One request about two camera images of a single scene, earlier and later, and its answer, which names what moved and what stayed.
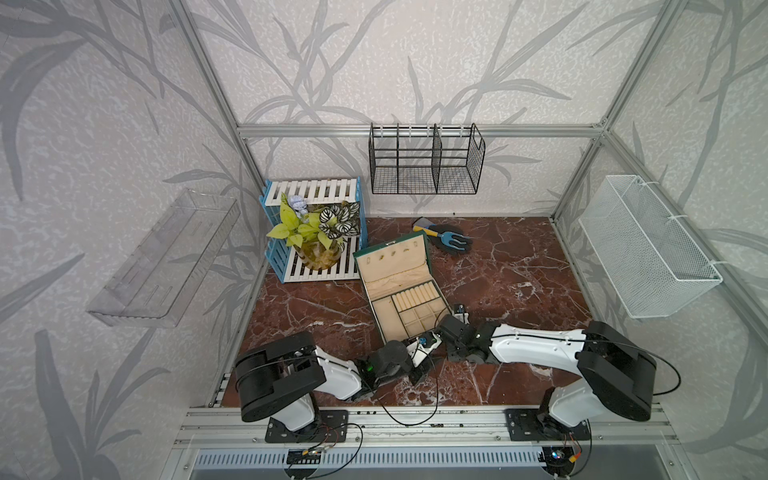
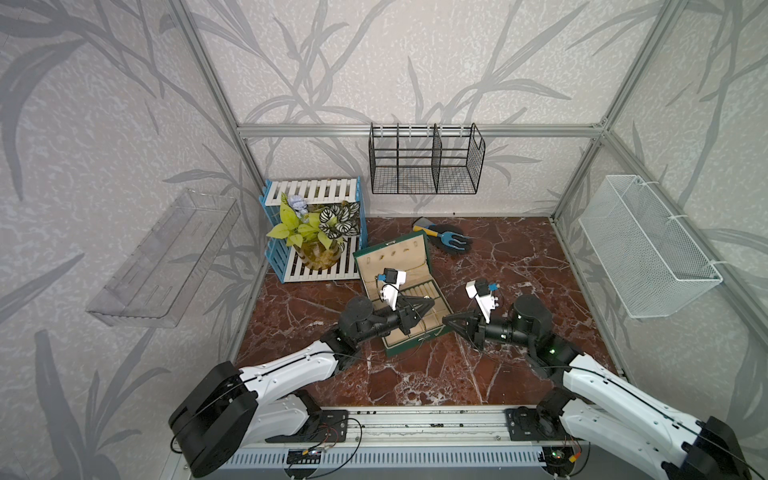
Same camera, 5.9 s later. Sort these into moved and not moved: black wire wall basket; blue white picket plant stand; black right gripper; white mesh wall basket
Moved: black right gripper
Not moved: blue white picket plant stand; black wire wall basket; white mesh wall basket
